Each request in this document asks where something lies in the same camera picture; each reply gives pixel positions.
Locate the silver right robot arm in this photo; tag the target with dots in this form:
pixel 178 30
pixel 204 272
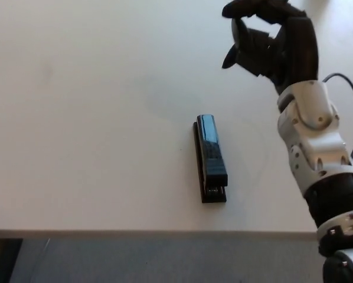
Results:
pixel 321 153

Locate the black desk stapler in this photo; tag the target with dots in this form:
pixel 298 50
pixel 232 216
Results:
pixel 211 159

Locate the dark table leg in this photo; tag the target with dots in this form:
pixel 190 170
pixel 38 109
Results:
pixel 2 259

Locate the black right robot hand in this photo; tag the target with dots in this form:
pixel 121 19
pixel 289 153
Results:
pixel 291 50

